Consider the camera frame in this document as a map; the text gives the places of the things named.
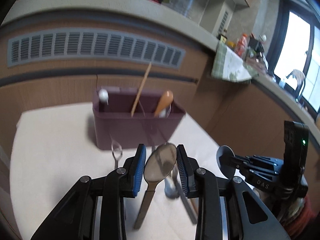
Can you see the shovel handle metal spoon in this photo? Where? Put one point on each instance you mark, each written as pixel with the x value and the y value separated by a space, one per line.
pixel 117 153

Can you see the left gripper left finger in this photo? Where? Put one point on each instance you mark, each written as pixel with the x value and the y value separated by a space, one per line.
pixel 131 181

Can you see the smiley handle metal spoon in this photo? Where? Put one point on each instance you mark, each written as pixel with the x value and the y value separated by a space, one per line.
pixel 170 189

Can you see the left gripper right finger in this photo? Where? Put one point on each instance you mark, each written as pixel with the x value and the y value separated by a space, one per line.
pixel 187 167

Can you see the purple plastic utensil caddy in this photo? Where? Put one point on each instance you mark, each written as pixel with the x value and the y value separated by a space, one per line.
pixel 114 121

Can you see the orange bottle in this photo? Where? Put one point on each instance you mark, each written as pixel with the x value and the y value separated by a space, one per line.
pixel 241 45

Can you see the grey ventilation grille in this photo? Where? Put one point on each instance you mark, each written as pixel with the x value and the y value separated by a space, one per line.
pixel 86 43

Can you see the white ceramic spoon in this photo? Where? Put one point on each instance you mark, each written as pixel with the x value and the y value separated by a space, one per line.
pixel 103 96

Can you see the green patterned cloth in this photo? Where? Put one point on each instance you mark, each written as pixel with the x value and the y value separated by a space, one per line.
pixel 230 67

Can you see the wooden chopstick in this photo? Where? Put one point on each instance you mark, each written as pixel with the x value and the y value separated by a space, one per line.
pixel 187 205
pixel 140 89

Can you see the wooden spoon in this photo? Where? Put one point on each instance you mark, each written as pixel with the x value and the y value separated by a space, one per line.
pixel 165 100

